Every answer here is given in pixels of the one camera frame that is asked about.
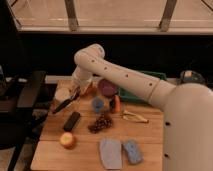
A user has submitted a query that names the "light blue cloth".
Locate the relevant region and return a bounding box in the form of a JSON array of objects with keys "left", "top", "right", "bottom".
[{"left": 99, "top": 138, "right": 122, "bottom": 170}]

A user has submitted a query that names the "yellow red apple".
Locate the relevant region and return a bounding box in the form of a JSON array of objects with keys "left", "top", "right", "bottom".
[{"left": 60, "top": 132, "right": 75, "bottom": 149}]

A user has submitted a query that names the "black rectangular block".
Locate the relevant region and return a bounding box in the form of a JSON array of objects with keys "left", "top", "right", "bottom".
[{"left": 63, "top": 112, "right": 80, "bottom": 132}]

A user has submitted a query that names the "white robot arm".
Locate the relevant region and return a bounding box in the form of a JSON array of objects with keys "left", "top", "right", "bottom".
[{"left": 74, "top": 44, "right": 213, "bottom": 171}]

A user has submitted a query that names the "orange carrot toy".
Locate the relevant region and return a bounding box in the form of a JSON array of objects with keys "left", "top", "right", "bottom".
[{"left": 110, "top": 95, "right": 121, "bottom": 113}]

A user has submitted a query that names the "green plastic tray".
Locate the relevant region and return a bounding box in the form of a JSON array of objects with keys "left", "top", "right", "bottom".
[{"left": 118, "top": 70, "right": 167, "bottom": 103}]

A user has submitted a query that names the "purple bowl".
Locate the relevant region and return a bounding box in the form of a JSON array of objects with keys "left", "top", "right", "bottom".
[{"left": 98, "top": 79, "right": 118, "bottom": 97}]

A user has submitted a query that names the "white paper cup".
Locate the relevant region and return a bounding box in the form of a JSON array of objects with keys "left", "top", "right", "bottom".
[{"left": 54, "top": 88, "right": 70, "bottom": 102}]

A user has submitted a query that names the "blue sponge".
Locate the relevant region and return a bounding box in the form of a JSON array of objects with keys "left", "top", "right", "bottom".
[{"left": 122, "top": 139, "right": 142, "bottom": 165}]

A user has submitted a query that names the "bunch of dark grapes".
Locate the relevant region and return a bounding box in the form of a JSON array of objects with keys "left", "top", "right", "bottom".
[{"left": 88, "top": 114, "right": 113, "bottom": 133}]

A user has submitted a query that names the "orange bowl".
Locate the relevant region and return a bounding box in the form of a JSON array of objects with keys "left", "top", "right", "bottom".
[{"left": 82, "top": 83, "right": 96, "bottom": 96}]

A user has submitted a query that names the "round blue grey device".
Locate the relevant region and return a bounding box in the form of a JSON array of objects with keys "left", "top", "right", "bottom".
[{"left": 180, "top": 70, "right": 205, "bottom": 84}]

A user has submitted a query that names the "black brush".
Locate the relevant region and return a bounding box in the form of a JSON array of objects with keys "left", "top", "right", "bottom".
[{"left": 53, "top": 94, "right": 79, "bottom": 114}]

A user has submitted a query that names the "small blue cup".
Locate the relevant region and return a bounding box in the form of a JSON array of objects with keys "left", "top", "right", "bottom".
[{"left": 92, "top": 98, "right": 104, "bottom": 113}]

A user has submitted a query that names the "black side stand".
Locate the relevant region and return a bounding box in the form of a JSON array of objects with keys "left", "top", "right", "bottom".
[{"left": 0, "top": 70, "right": 55, "bottom": 171}]

